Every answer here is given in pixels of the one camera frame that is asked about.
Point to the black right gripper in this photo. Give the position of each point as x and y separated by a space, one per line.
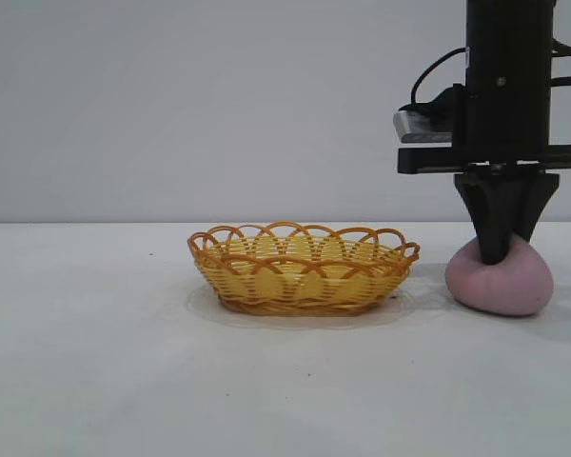
509 95

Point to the yellow woven plastic basket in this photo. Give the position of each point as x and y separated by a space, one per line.
276 290

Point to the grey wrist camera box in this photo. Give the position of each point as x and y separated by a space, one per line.
423 126

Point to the pink peach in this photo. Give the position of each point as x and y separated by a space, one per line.
499 290

